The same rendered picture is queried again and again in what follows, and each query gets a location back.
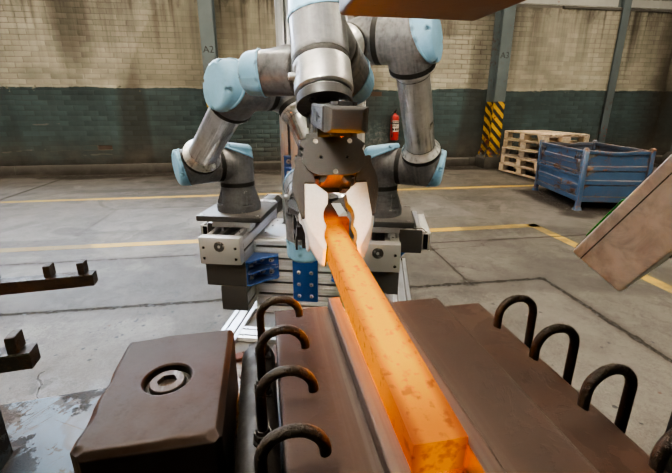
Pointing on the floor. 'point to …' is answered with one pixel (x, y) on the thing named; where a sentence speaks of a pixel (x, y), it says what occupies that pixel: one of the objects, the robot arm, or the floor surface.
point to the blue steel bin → (592, 170)
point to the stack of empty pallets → (531, 148)
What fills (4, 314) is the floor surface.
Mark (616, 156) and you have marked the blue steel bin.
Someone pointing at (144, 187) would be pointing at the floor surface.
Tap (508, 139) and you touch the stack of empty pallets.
